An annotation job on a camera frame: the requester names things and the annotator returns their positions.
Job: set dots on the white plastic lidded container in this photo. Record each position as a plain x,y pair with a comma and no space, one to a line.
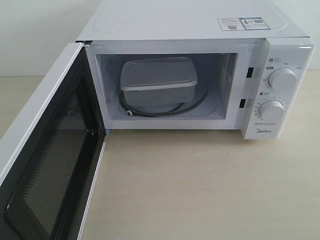
158,81

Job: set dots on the white microwave door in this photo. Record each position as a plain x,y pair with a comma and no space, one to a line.
51,154

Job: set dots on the white microwave oven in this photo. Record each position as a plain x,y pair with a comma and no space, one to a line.
233,66

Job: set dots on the white lower timer knob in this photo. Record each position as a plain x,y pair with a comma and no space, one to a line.
271,110

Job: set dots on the white upper power knob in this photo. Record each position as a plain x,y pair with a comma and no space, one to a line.
282,79

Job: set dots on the blue white label sticker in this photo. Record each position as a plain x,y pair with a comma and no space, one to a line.
242,24

